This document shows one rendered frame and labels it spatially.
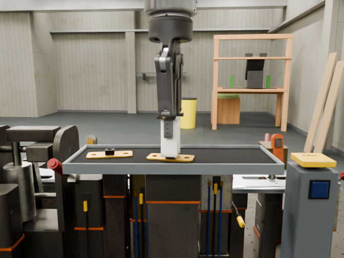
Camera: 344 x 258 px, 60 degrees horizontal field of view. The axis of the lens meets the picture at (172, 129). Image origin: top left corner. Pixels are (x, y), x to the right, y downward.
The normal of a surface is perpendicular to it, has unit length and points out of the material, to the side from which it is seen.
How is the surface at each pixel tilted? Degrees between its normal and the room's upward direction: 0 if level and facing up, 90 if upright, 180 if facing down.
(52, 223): 0
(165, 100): 100
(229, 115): 90
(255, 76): 90
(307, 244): 90
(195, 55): 90
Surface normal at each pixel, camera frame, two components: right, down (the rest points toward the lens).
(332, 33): -0.08, 0.18
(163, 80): -0.20, 0.34
